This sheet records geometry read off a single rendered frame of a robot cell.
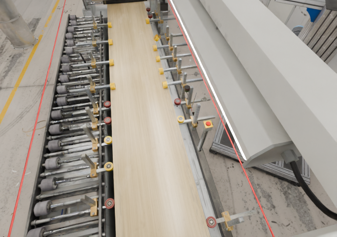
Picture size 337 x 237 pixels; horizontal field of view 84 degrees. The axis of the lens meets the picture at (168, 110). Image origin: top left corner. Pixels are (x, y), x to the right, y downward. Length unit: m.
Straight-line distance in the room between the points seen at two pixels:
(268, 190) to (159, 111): 1.82
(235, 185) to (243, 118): 2.55
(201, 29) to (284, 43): 0.22
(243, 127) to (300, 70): 0.12
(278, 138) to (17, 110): 4.01
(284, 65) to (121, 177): 1.68
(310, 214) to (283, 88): 2.96
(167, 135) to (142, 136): 0.26
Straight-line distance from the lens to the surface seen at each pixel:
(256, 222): 2.85
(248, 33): 0.33
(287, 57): 0.31
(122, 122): 2.09
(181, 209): 1.74
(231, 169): 2.92
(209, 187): 2.02
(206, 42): 0.46
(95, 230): 1.97
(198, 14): 0.54
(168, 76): 2.90
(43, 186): 2.13
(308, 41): 1.85
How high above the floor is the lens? 2.62
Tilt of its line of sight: 54 degrees down
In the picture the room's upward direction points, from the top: 1 degrees clockwise
